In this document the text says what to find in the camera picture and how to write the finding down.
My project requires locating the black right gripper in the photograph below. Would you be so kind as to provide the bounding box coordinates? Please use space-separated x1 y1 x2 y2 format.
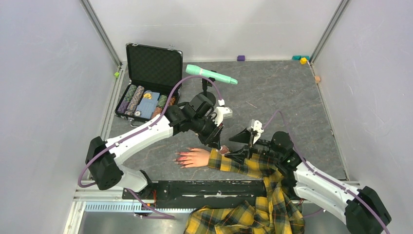
224 127 281 166

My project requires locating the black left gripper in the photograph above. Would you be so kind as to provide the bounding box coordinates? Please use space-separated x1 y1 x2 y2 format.
190 116 225 151

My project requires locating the pink nail polish bottle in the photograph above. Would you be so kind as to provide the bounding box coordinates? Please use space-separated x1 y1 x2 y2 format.
219 146 230 155

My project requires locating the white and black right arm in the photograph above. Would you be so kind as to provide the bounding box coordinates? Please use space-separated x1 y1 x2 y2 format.
227 129 392 234

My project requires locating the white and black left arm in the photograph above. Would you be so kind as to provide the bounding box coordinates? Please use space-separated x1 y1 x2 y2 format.
86 94 232 199

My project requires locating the mannequin hand with stained nails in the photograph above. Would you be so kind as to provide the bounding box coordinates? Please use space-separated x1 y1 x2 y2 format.
173 148 210 168

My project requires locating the black microphone stand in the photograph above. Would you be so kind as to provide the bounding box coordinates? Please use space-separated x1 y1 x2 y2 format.
194 75 216 110

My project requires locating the mint green microphone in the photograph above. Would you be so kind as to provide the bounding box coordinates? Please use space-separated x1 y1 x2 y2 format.
186 64 238 85

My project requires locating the black poker chip case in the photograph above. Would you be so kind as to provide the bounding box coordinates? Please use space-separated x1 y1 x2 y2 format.
115 43 183 122

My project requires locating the teal block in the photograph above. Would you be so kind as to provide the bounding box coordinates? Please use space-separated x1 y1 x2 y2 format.
291 55 310 60

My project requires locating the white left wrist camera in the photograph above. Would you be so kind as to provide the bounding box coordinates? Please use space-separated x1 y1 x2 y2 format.
212 99 233 126

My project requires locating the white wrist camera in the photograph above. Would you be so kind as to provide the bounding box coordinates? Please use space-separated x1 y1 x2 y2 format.
212 99 233 126
247 119 263 145

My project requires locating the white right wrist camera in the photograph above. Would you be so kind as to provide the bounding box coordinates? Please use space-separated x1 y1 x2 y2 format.
247 119 263 145

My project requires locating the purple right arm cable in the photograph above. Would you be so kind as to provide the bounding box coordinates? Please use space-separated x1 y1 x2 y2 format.
263 110 391 234

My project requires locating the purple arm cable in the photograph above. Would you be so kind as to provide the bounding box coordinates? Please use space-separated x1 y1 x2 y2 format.
263 110 391 234
77 75 224 189

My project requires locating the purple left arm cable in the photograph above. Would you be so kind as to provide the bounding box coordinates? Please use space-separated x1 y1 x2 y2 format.
77 75 224 189

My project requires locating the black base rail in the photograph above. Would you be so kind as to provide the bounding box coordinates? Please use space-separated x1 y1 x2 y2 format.
137 180 266 209

